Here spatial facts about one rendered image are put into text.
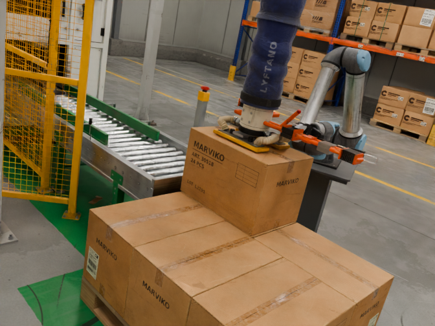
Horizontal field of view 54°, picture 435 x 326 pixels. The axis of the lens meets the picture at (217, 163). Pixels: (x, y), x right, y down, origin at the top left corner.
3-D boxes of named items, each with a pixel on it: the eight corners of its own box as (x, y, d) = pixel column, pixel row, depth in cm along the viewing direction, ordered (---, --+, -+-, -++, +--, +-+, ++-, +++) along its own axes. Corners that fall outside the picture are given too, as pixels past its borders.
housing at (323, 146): (315, 149, 207) (318, 141, 206) (322, 149, 212) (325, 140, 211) (327, 154, 203) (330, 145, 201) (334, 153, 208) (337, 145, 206)
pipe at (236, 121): (215, 126, 241) (217, 116, 239) (245, 124, 259) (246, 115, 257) (261, 146, 219) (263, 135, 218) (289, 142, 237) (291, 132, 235)
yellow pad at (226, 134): (212, 132, 241) (213, 123, 239) (224, 131, 248) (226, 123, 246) (257, 152, 219) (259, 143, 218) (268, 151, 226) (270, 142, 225)
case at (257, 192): (179, 189, 258) (190, 127, 245) (226, 181, 286) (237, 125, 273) (250, 236, 219) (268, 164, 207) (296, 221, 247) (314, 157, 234)
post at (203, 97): (178, 204, 365) (198, 90, 332) (184, 203, 369) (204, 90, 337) (183, 207, 360) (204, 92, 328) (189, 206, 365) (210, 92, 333)
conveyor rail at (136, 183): (5, 105, 403) (6, 85, 397) (11, 105, 406) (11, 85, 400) (146, 209, 257) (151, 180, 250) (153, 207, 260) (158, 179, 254)
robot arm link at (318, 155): (309, 154, 255) (314, 134, 251) (327, 160, 249) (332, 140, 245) (302, 156, 248) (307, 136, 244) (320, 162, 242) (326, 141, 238)
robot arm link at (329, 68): (327, 39, 253) (283, 144, 251) (346, 43, 246) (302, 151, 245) (331, 48, 263) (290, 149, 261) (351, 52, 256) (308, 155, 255)
